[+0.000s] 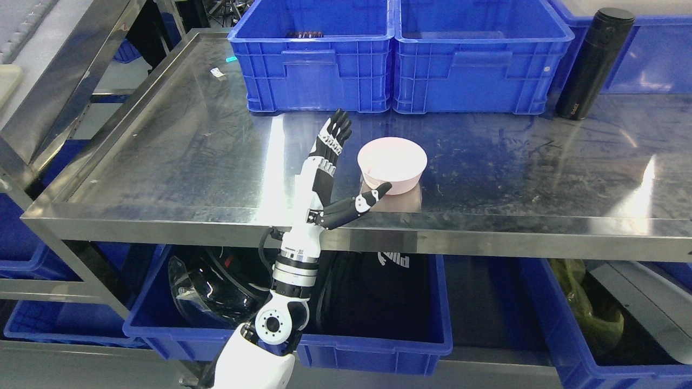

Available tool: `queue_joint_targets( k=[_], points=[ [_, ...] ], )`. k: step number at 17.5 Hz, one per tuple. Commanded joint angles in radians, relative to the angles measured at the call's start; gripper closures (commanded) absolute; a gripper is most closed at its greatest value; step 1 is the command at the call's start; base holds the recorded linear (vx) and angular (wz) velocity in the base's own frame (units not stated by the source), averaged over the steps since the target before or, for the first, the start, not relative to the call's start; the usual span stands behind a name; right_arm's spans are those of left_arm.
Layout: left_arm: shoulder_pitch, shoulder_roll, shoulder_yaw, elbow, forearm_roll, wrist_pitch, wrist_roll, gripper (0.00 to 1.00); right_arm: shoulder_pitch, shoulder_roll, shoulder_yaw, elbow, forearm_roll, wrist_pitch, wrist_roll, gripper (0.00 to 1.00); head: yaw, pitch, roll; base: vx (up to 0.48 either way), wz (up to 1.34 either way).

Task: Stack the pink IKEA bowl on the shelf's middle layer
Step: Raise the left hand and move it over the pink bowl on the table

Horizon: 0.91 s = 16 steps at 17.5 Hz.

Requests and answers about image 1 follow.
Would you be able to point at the pink plastic bowl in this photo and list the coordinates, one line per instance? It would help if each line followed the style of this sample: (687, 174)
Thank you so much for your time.
(398, 161)

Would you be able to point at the grey flat device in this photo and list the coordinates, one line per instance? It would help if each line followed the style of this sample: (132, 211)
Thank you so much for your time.
(659, 305)

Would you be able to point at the steel rack left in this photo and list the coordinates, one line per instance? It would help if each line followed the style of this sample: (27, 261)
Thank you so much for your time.
(83, 36)

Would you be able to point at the black bag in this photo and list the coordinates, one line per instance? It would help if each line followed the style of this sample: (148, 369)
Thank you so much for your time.
(372, 294)

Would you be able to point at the blue bin lower right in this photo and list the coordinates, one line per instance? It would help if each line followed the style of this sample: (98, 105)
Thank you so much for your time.
(575, 365)

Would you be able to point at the blue bin back right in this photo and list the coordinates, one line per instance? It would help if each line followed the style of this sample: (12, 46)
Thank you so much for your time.
(655, 58)

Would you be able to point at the blue bin lower left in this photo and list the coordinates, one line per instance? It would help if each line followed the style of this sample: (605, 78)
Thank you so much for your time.
(25, 257)

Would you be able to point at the black thermos bottle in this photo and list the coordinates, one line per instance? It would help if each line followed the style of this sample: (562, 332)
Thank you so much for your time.
(599, 50)

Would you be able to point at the blue bin back middle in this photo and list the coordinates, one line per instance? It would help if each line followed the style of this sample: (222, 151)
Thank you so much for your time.
(476, 56)

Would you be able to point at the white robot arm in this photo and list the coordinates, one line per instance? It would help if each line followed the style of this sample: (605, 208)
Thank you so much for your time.
(259, 352)

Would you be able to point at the black helmet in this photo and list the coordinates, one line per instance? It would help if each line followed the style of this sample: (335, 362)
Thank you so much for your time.
(217, 286)

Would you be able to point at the steel table shelf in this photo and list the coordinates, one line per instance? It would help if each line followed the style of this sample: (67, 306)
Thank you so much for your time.
(184, 162)

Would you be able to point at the green plastic bag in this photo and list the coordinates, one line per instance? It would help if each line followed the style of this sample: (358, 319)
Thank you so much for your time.
(598, 315)

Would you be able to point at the blue bin with bag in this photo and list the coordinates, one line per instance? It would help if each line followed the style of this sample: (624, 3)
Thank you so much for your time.
(386, 355)

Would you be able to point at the blue bin back left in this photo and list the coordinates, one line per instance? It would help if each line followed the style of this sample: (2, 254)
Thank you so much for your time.
(316, 55)

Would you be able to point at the white paper scrap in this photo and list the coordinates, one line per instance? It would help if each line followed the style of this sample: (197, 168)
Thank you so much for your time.
(216, 72)

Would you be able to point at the blue bin with helmet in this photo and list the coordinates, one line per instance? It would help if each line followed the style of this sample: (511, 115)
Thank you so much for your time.
(155, 318)

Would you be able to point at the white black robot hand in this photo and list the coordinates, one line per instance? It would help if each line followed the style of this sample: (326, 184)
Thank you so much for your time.
(313, 212)

